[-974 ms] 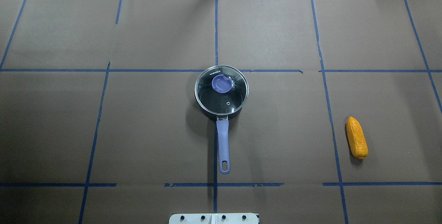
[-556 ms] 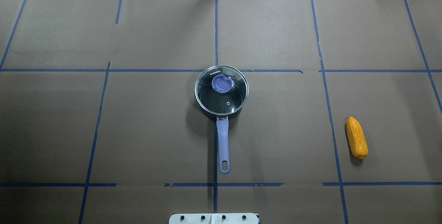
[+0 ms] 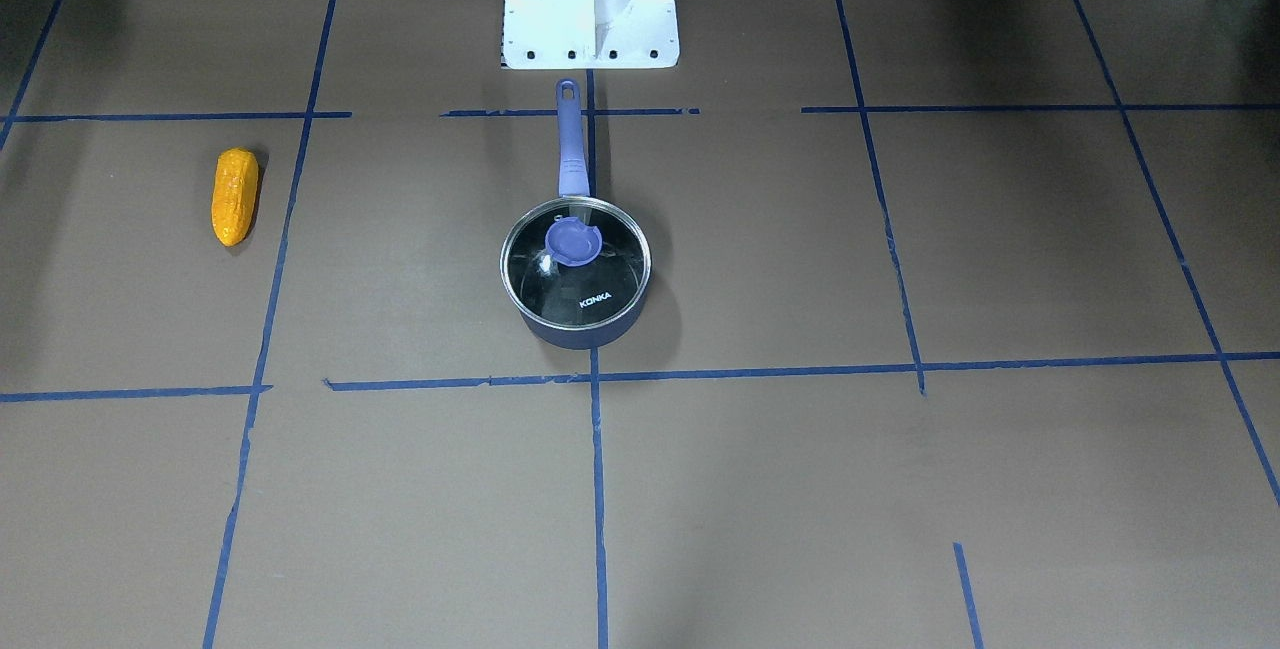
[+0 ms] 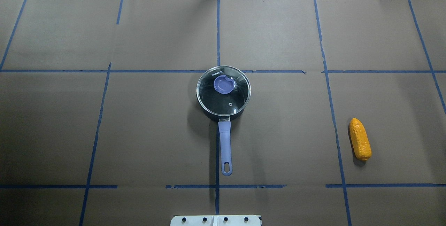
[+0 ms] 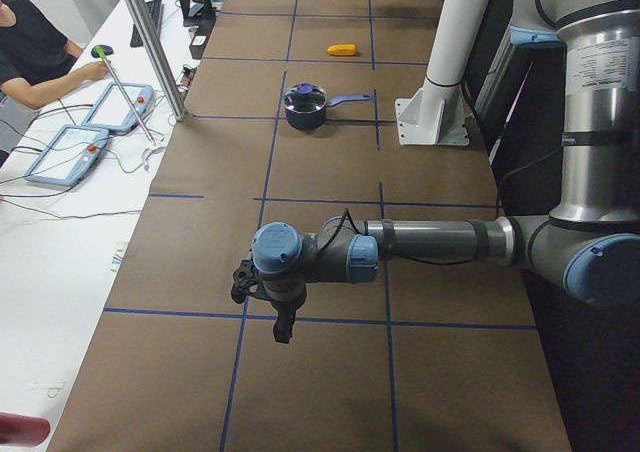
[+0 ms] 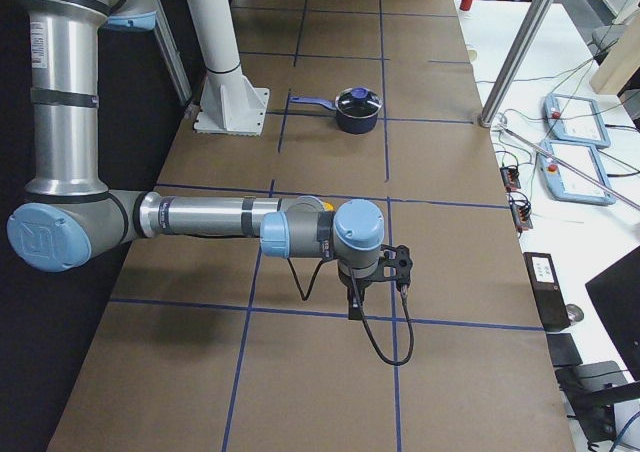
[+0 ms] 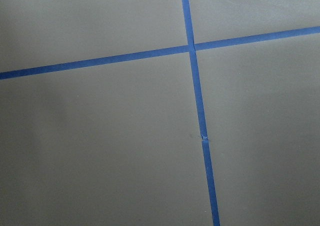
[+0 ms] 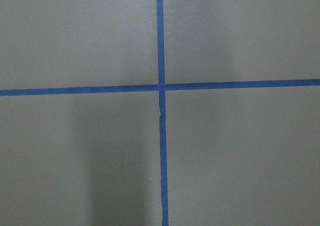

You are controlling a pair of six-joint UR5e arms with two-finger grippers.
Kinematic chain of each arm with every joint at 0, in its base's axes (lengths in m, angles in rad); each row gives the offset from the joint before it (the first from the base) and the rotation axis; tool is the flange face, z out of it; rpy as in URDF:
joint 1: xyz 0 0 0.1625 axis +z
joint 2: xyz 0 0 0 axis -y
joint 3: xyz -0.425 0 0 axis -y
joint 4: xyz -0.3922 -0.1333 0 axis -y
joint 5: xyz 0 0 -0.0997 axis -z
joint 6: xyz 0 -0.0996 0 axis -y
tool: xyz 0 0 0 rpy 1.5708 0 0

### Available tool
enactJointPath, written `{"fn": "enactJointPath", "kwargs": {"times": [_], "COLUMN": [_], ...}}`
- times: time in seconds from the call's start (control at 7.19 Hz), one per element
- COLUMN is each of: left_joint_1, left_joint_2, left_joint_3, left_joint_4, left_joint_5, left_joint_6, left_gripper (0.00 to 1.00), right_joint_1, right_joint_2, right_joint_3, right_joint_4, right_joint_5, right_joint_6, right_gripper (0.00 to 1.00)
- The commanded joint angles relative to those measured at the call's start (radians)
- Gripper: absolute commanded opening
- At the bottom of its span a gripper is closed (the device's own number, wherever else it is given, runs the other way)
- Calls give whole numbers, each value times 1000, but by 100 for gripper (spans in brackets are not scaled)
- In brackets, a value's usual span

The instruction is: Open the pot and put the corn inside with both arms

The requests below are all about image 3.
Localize yellow corn cob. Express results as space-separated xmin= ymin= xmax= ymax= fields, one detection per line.
xmin=210 ymin=147 xmax=261 ymax=247

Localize blue saucepan with handle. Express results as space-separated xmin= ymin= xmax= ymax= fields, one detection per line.
xmin=499 ymin=79 xmax=653 ymax=351

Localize glass pot lid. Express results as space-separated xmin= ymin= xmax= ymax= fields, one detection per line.
xmin=500 ymin=196 xmax=652 ymax=329

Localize white pillar mount base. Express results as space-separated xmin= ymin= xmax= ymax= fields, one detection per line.
xmin=500 ymin=0 xmax=681 ymax=70

